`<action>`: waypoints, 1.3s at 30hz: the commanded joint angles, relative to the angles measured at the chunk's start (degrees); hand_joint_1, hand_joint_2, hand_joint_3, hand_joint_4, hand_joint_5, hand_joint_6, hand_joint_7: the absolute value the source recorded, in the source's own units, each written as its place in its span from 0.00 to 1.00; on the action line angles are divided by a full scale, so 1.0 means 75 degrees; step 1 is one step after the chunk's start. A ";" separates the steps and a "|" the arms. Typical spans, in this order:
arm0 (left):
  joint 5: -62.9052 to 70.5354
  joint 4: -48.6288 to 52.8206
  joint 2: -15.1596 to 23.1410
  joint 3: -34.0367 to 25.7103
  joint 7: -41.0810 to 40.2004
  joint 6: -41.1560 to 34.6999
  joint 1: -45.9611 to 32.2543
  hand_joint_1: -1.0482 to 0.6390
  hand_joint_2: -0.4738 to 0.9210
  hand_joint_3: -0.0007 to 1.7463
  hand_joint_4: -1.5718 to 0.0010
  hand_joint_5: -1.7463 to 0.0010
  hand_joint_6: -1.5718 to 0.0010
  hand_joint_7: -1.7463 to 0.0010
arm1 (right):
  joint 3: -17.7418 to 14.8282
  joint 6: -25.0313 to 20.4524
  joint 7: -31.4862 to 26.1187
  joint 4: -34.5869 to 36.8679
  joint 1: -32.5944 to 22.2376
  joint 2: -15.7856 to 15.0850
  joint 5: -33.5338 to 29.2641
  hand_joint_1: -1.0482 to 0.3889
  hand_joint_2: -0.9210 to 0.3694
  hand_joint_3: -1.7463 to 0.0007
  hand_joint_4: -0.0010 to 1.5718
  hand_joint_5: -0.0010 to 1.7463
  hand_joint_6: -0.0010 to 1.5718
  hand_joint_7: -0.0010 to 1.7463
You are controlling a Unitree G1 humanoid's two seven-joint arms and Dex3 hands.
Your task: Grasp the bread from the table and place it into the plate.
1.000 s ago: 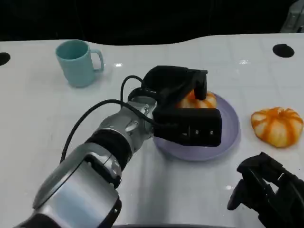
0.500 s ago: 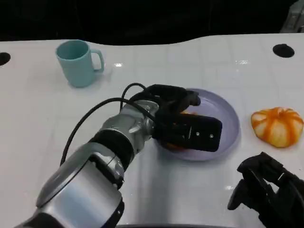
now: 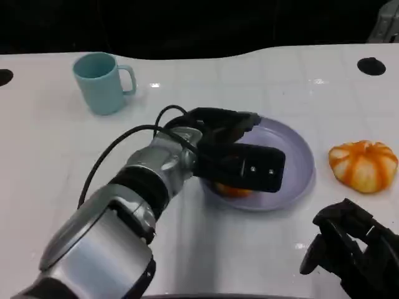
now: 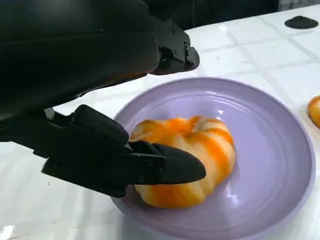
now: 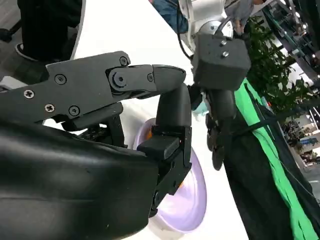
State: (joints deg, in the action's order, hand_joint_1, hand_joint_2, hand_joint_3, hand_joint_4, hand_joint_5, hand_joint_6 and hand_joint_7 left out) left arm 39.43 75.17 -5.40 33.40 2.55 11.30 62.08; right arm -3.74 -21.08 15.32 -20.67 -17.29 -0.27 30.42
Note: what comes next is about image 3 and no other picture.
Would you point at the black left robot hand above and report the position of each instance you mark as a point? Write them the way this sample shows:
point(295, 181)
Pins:
point(221, 124)

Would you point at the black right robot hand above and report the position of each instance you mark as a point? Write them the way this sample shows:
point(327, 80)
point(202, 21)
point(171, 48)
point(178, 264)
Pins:
point(368, 255)

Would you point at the orange white toy bread roll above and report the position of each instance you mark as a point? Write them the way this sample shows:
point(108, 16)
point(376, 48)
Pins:
point(363, 168)
point(233, 192)

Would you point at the lilac plate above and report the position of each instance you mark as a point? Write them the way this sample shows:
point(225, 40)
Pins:
point(291, 162)

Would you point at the pale green mug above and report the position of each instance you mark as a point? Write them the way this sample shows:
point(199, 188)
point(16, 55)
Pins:
point(96, 90)

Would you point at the light grey machine part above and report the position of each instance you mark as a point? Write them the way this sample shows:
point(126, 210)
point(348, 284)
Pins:
point(386, 21)

